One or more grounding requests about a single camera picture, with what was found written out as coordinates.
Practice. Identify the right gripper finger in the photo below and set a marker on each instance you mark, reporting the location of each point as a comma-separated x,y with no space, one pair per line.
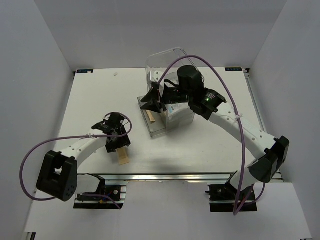
152,95
156,107

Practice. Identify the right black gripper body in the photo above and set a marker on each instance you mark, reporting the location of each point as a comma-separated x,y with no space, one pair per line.
175,95

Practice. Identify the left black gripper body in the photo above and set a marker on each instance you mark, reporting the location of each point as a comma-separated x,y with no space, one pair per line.
119,142

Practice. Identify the thin gold cream tube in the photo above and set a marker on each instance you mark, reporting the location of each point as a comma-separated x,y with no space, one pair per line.
150,116

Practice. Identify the white sachet packet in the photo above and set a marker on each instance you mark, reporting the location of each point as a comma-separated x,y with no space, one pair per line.
178,110

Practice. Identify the clear plastic organizer box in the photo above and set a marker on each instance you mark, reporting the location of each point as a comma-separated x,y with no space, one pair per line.
160,61

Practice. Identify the wide gold cream tube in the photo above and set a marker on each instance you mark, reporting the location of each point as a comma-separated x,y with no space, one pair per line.
122,156

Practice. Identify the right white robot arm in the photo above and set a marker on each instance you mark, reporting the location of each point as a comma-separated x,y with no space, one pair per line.
268,151

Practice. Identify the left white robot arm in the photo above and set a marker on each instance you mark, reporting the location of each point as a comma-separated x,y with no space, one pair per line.
67,161

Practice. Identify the right blue table label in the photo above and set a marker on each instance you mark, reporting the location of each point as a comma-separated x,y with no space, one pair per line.
233,69

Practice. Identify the blue table label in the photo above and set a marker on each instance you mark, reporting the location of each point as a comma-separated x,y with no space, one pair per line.
84,71
233,69

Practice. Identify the left blue table label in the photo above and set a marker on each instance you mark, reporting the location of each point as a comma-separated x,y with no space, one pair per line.
84,71

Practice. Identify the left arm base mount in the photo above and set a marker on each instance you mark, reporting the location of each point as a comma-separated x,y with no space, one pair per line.
97,192

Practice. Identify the aluminium front rail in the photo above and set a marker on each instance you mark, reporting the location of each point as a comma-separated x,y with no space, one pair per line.
162,177

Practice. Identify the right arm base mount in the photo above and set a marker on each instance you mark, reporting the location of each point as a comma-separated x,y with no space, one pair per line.
221,200

